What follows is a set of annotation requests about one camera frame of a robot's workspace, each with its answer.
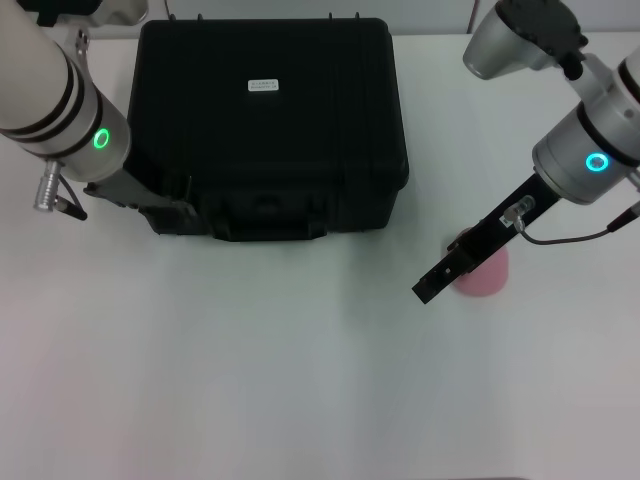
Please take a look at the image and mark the pink peach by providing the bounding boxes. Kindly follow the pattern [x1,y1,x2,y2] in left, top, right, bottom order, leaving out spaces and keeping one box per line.
[443,225,512,300]

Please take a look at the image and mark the left arm cable with connector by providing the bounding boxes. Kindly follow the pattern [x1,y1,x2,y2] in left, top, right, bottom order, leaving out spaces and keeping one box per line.
[32,159,89,221]

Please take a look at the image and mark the arm cable with connector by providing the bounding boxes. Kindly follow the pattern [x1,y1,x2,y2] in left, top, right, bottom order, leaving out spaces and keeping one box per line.
[32,159,89,221]
[502,194,640,246]

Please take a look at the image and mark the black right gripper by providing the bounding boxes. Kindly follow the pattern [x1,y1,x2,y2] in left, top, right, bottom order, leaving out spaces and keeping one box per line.
[411,171,561,305]

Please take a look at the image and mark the right arm cable with connector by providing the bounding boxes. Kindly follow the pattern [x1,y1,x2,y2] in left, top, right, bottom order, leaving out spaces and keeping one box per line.
[502,194,640,246]

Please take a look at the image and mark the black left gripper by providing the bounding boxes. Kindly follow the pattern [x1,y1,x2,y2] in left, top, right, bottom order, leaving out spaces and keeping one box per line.
[82,168,197,224]

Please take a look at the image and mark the black plastic carrying case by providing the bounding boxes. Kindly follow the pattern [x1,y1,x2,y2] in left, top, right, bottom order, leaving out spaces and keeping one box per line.
[123,13,411,244]

